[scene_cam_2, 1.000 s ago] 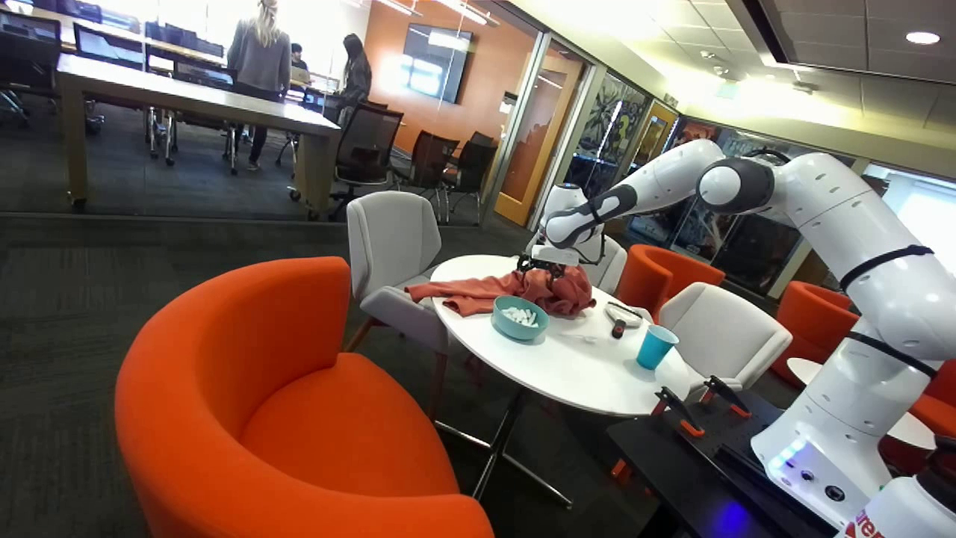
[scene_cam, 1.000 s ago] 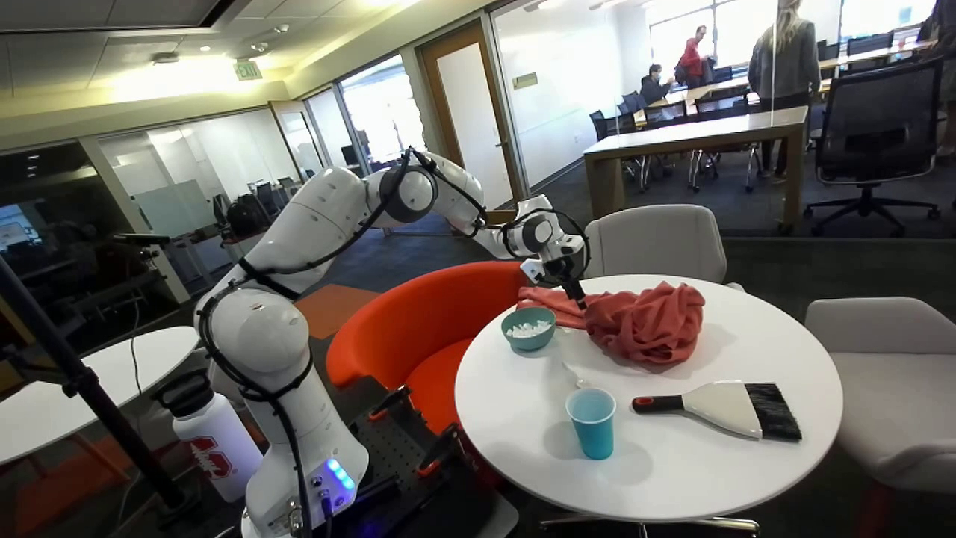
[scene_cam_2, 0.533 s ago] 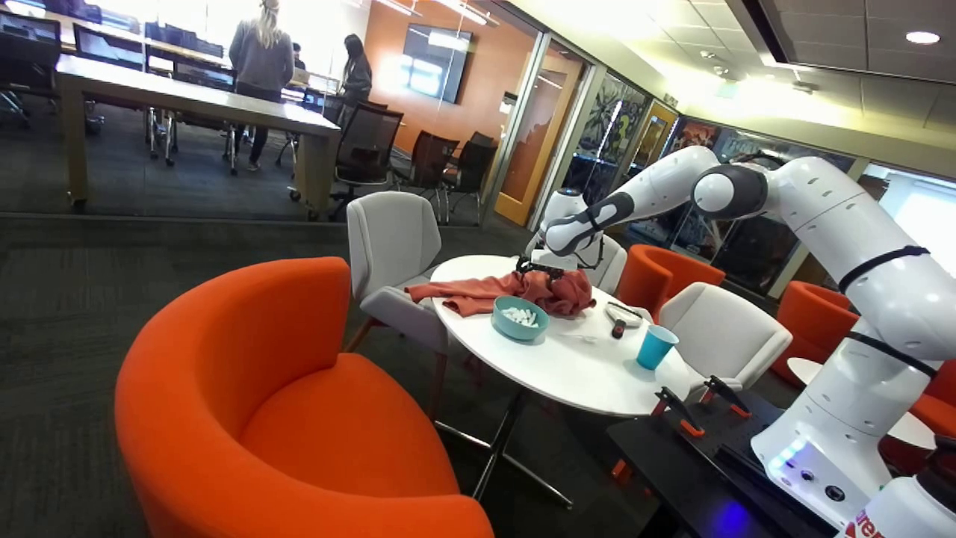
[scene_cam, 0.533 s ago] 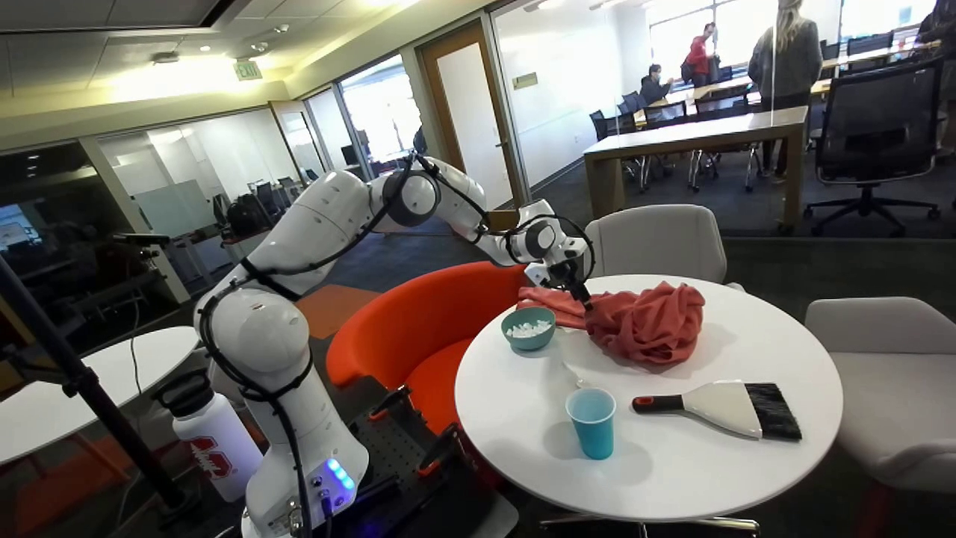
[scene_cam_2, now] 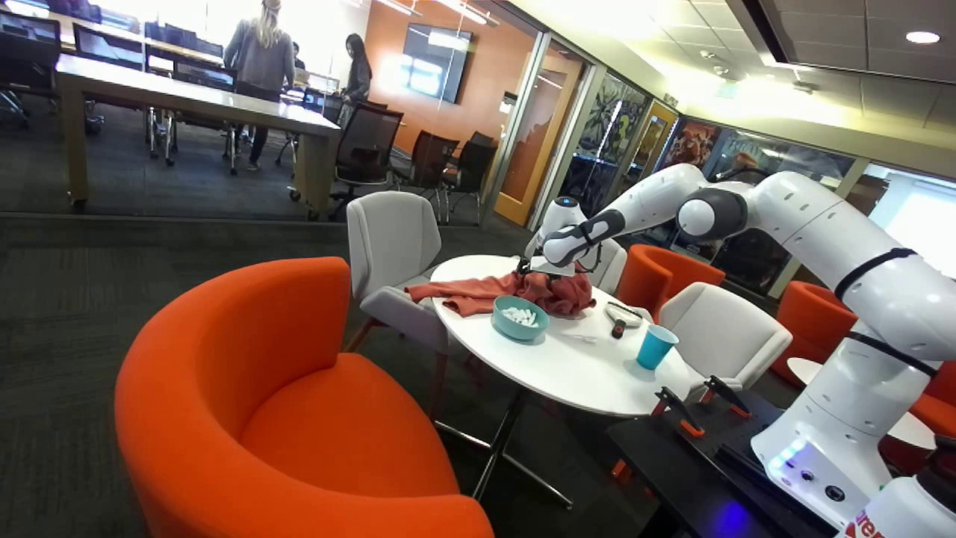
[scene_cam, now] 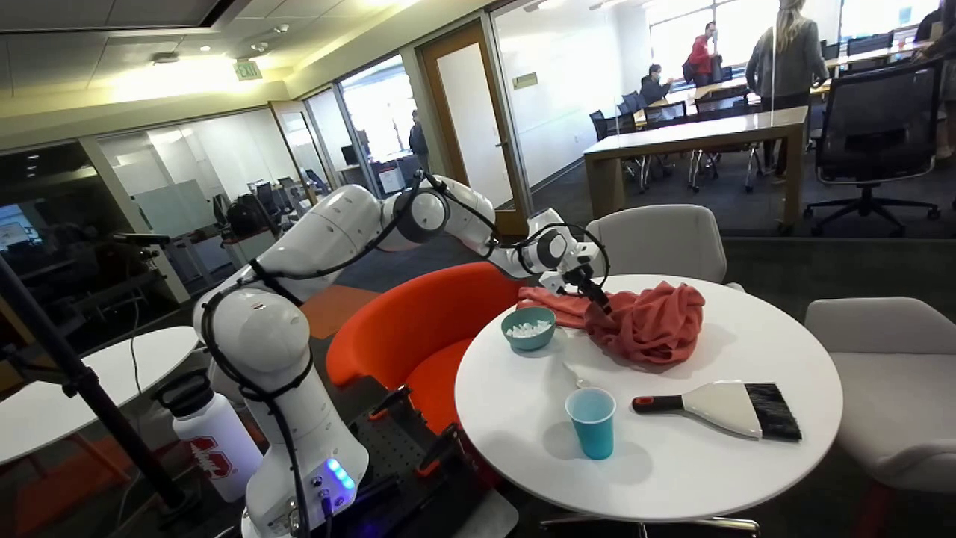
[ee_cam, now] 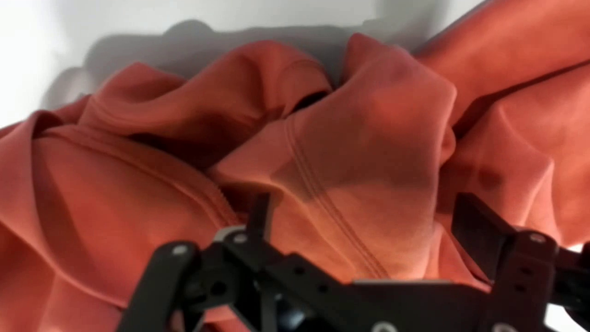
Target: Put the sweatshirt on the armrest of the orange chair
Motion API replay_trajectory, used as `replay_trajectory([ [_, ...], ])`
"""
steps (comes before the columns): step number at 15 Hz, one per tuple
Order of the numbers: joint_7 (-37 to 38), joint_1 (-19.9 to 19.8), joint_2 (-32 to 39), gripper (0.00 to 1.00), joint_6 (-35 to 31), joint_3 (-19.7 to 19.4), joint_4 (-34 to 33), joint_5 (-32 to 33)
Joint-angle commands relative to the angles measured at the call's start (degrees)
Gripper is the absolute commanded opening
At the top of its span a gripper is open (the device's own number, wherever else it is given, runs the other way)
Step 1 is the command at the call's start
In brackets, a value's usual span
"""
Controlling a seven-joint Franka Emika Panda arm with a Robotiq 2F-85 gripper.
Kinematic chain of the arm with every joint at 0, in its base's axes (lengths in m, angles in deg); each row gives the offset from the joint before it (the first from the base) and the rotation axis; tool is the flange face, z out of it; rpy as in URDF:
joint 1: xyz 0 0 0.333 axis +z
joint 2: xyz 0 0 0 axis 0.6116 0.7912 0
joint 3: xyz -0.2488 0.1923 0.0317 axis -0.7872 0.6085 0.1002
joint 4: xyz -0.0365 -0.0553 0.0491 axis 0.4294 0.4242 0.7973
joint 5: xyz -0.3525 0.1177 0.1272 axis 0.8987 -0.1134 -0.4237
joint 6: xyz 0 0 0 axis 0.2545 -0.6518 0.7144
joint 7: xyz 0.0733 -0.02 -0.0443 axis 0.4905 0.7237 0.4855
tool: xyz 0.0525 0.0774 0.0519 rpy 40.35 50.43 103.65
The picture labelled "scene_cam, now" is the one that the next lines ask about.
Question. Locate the blue plastic cup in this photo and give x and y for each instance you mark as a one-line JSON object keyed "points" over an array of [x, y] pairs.
{"points": [[592, 422]]}

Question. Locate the small white round table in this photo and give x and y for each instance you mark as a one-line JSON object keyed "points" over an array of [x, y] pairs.
{"points": [[80, 400]]}

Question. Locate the black mesh office chair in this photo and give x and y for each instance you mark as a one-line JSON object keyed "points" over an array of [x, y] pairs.
{"points": [[878, 125]]}

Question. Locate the wood framed glass door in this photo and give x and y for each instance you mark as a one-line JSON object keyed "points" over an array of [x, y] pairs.
{"points": [[474, 122]]}

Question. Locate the computer monitor blue screen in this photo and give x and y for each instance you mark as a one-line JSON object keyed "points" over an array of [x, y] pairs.
{"points": [[19, 230]]}

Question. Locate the white bottle red print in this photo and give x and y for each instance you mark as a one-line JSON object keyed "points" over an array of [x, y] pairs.
{"points": [[219, 445]]}

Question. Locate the seated person dark top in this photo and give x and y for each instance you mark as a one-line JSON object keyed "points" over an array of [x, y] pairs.
{"points": [[652, 86]]}

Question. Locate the teal bowl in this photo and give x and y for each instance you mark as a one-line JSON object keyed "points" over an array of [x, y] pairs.
{"points": [[528, 334]]}

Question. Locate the black tripod pole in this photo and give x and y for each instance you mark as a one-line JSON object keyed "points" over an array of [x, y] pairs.
{"points": [[71, 370]]}

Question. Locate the orange tub chair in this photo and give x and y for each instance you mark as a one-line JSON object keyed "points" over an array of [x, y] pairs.
{"points": [[400, 330]]}

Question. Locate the person in red top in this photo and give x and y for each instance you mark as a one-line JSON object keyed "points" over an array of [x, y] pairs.
{"points": [[701, 62]]}

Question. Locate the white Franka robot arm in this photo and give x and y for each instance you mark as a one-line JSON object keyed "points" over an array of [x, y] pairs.
{"points": [[270, 339]]}

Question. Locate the distant person in office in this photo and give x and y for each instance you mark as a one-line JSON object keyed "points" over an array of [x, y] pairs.
{"points": [[420, 140]]}

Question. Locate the orange black clamp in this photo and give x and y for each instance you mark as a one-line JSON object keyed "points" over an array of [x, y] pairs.
{"points": [[438, 457], [391, 407]]}

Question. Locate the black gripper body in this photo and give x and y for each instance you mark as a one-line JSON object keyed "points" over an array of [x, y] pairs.
{"points": [[585, 280]]}

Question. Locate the long wooden table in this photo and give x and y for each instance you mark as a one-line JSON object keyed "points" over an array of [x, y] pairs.
{"points": [[697, 137]]}

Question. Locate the hanging exit sign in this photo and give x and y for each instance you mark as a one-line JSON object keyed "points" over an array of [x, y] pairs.
{"points": [[250, 71]]}

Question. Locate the light grey armchair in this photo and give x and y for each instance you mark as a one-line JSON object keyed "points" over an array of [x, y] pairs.
{"points": [[659, 240], [898, 391]]}

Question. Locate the rust red sweatshirt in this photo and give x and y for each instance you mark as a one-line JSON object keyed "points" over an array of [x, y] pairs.
{"points": [[652, 325]]}

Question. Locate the person in grey top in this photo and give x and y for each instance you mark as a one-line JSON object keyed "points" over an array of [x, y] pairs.
{"points": [[788, 56]]}

